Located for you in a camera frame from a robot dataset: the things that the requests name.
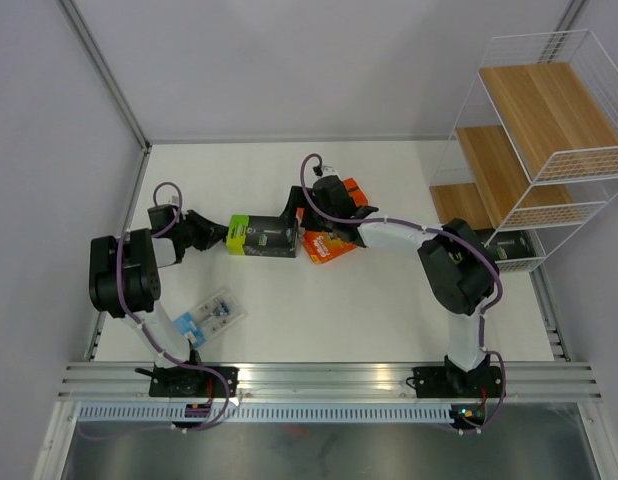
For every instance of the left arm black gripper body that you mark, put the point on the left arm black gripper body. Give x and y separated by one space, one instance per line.
191 231

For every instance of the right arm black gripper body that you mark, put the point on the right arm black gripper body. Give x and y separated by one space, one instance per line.
327 225

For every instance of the small green black razor box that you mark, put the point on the small green black razor box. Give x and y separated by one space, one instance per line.
262 236

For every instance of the orange fusion5 box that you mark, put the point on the orange fusion5 box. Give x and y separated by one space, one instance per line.
337 198
323 247

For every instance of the large green black razor box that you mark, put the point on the large green black razor box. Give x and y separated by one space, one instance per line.
511 250

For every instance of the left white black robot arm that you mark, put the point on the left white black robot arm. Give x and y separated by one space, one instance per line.
124 282

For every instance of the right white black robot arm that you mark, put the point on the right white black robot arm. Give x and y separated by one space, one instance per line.
460 272

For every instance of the clear blue blister razor pack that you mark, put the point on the clear blue blister razor pack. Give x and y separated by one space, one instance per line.
210 319

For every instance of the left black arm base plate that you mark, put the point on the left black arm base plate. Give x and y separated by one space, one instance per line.
177 382

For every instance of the aluminium front rail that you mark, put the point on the aluminium front rail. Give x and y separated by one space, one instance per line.
523 382

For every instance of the white slotted cable duct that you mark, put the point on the white slotted cable duct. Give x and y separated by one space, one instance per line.
428 413

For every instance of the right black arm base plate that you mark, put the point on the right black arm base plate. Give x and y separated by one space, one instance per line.
438 382

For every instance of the white wire wooden shelf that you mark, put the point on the white wire wooden shelf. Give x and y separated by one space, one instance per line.
534 146

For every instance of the aluminium corner post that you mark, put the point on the aluminium corner post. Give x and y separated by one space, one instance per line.
89 44

